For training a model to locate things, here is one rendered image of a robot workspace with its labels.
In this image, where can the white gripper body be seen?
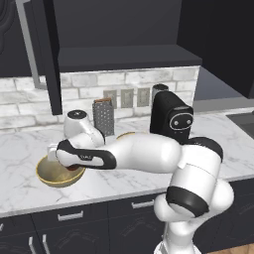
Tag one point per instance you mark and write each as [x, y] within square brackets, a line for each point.
[52, 153]

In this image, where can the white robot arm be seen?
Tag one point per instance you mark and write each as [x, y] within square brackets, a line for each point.
[145, 152]

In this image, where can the gold bowl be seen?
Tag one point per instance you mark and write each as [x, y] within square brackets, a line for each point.
[125, 135]
[54, 175]

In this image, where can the red apple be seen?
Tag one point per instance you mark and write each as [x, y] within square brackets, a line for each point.
[72, 168]

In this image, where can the grey box grater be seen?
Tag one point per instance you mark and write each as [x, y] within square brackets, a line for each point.
[103, 117]

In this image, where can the dark drawer front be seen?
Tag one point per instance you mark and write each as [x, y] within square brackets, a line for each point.
[120, 206]
[15, 223]
[43, 216]

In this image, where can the dark lower cupboard door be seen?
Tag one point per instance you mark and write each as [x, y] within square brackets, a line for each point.
[132, 234]
[13, 244]
[79, 239]

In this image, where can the dark open cupboard door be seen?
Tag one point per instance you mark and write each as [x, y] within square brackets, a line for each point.
[49, 56]

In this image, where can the black coffee machine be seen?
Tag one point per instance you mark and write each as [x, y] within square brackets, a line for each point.
[165, 112]

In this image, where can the dark closed upper cupboard door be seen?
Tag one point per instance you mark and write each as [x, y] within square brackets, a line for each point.
[13, 36]

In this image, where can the dark lower cabinet run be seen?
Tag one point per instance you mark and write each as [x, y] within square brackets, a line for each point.
[239, 218]

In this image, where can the dark tall cabinet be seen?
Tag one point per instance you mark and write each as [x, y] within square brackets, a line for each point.
[221, 39]

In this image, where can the grey wall outlet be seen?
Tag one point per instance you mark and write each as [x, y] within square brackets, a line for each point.
[127, 98]
[143, 97]
[110, 99]

